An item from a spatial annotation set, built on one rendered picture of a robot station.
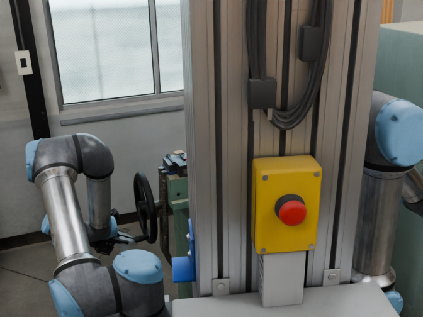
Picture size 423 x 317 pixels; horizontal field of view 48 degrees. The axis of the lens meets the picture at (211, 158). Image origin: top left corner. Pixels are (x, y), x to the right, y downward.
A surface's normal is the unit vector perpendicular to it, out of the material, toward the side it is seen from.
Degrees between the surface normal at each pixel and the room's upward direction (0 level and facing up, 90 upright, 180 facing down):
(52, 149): 33
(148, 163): 90
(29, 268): 0
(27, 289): 0
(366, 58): 90
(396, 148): 82
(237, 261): 90
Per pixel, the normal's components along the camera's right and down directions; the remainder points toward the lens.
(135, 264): 0.10, -0.94
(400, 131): 0.36, 0.24
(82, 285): 0.20, -0.60
